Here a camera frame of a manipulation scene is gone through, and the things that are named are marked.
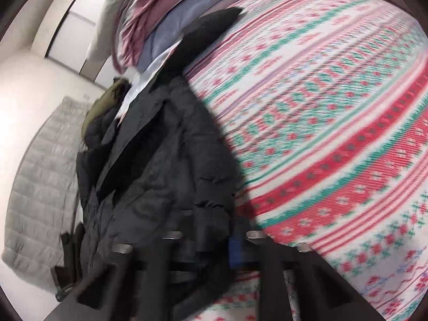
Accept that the white wardrobe with dark trim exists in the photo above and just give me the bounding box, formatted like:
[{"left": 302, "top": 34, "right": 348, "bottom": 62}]
[{"left": 31, "top": 0, "right": 116, "bottom": 89}]

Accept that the black puffer jacket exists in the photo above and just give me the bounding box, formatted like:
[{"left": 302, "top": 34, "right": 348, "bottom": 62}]
[{"left": 76, "top": 7, "right": 241, "bottom": 320}]

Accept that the pink folded bedding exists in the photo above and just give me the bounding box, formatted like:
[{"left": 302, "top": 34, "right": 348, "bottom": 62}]
[{"left": 111, "top": 0, "right": 182, "bottom": 74}]

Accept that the olive and navy folded jacket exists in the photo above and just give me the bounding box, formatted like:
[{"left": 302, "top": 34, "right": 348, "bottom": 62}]
[{"left": 81, "top": 78, "right": 131, "bottom": 148}]

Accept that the blue folded blanket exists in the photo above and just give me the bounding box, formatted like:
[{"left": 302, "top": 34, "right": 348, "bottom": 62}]
[{"left": 135, "top": 0, "right": 279, "bottom": 73}]

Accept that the red green patterned blanket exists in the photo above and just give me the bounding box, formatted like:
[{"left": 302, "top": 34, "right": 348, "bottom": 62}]
[{"left": 186, "top": 0, "right": 427, "bottom": 320}]

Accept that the grey quilted headboard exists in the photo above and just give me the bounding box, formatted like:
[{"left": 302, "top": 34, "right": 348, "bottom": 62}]
[{"left": 1, "top": 96, "right": 90, "bottom": 292}]

